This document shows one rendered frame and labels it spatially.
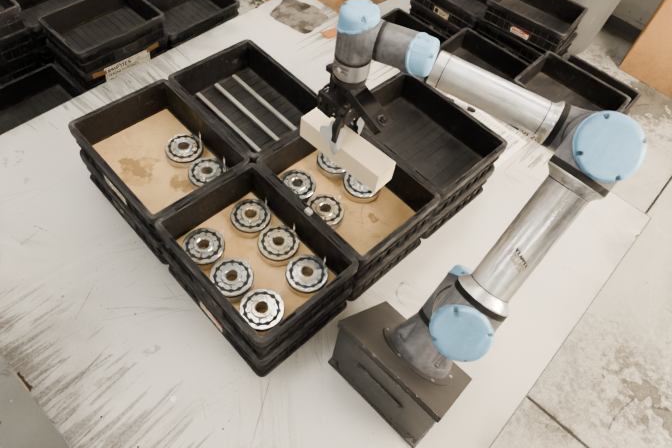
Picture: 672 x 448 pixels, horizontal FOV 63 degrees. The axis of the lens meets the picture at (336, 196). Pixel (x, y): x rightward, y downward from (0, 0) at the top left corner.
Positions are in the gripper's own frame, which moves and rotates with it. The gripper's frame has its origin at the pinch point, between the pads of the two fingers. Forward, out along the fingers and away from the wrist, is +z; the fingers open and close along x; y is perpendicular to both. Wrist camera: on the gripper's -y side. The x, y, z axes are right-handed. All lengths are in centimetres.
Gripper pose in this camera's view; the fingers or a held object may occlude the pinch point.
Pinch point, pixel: (346, 144)
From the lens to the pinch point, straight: 128.0
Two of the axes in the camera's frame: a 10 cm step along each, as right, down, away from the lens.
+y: -7.3, -5.9, 3.5
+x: -6.8, 5.5, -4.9
